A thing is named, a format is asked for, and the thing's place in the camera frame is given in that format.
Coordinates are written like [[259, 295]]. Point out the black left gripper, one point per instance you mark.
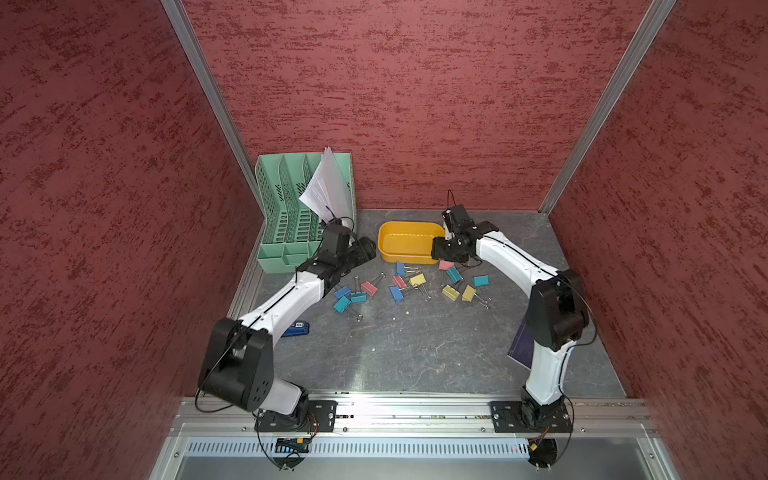
[[364, 249]]

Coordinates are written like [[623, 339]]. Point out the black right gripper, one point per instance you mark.
[[439, 250]]

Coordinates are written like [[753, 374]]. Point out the teal binder clip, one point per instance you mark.
[[481, 281], [358, 295], [456, 273], [344, 305]]

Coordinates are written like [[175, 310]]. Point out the yellow binder clip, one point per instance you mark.
[[471, 294], [452, 291], [419, 283]]

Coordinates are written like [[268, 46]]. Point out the yellow plastic storage box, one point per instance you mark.
[[408, 242]]

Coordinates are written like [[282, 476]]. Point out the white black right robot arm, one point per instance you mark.
[[556, 315]]

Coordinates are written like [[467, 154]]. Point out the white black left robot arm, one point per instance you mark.
[[238, 365]]

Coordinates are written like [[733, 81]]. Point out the blue binder clip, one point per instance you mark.
[[399, 294], [342, 291], [404, 270]]

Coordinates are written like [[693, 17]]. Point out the green plastic file organizer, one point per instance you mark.
[[292, 230]]

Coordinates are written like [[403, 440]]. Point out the white paper stack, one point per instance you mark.
[[330, 192]]

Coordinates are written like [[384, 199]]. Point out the blue stapler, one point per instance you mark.
[[298, 328]]

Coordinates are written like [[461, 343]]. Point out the navy notebook with yellow label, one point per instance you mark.
[[522, 348]]

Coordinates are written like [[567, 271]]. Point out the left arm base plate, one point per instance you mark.
[[309, 417]]

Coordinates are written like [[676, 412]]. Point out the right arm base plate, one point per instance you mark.
[[527, 417]]

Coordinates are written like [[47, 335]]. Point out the aluminium front rail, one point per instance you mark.
[[423, 415]]

